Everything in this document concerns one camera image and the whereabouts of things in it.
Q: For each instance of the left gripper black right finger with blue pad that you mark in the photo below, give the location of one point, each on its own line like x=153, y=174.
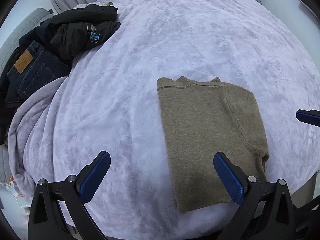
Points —
x=265, y=209

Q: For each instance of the lavender plush bed blanket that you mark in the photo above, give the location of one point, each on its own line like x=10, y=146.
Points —
x=110, y=103

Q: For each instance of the dark blue jeans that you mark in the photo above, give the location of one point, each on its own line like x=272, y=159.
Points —
x=25, y=72

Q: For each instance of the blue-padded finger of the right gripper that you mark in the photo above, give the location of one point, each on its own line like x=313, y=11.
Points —
x=311, y=117

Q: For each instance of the black jacket with label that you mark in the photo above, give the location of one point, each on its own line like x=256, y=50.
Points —
x=74, y=31

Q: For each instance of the tan knit sweater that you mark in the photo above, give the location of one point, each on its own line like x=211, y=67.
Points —
x=200, y=119

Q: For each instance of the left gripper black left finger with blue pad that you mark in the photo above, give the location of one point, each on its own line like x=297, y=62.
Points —
x=46, y=220

